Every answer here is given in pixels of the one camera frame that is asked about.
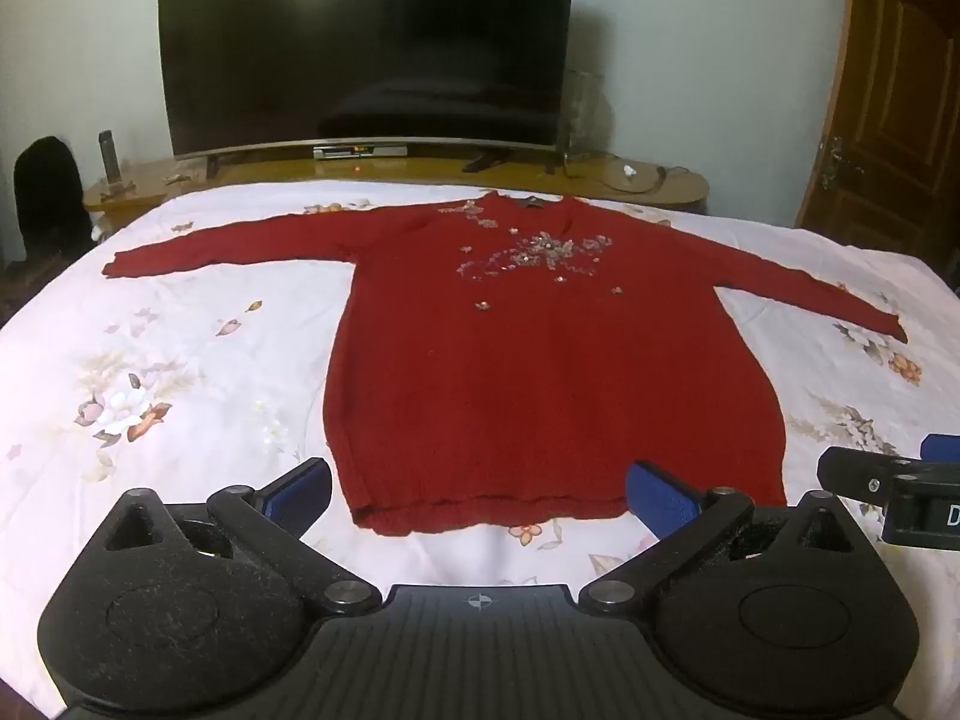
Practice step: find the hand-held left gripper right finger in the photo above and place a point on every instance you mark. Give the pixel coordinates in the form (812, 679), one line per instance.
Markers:
(660, 499)

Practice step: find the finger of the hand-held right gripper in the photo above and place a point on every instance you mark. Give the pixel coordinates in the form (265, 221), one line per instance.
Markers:
(943, 446)
(862, 476)

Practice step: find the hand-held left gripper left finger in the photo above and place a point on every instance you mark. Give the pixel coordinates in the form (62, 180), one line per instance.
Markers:
(306, 493)

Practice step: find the red beaded sweater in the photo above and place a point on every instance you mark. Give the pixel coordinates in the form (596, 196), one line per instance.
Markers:
(555, 390)

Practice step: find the floral white bed sheet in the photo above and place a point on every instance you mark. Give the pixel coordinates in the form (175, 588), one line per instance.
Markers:
(187, 315)

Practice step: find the wooden television cabinet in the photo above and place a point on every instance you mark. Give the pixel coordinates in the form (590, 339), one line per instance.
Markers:
(262, 169)

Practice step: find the small brown item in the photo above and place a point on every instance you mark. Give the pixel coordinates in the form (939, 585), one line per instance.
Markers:
(178, 178)

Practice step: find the silver set-top box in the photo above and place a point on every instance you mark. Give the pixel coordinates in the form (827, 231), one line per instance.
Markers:
(360, 151)

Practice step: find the brown wooden door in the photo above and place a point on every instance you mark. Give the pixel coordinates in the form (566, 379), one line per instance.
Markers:
(892, 90)

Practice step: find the grey upright device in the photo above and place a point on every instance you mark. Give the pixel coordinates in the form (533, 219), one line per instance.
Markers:
(111, 157)

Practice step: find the clear plastic container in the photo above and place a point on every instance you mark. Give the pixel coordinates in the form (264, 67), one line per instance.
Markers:
(583, 116)

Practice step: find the dark rounded object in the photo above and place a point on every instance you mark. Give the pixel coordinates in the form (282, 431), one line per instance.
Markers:
(49, 195)

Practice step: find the black curved television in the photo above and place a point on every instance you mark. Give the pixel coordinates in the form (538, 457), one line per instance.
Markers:
(360, 37)

